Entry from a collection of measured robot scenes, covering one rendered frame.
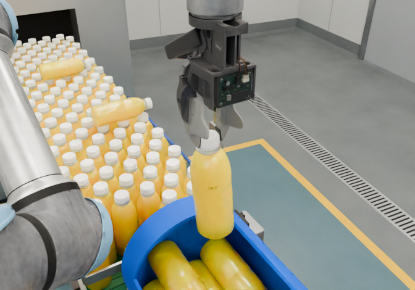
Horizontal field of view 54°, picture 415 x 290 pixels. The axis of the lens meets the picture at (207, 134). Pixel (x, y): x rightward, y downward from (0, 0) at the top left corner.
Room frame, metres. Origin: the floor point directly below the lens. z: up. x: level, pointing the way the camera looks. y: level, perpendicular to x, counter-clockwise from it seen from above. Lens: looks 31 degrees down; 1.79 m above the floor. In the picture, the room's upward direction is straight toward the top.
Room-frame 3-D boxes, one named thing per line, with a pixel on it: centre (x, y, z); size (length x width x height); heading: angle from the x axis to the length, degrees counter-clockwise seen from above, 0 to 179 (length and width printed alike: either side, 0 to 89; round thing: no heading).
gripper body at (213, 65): (0.53, -0.01, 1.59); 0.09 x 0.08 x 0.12; 31
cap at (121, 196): (0.82, 0.23, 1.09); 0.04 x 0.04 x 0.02
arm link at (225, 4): (0.54, -0.01, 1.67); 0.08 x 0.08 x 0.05
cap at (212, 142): (0.56, 0.00, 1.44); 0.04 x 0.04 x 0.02
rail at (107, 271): (0.76, 0.12, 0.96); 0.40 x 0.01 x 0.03; 121
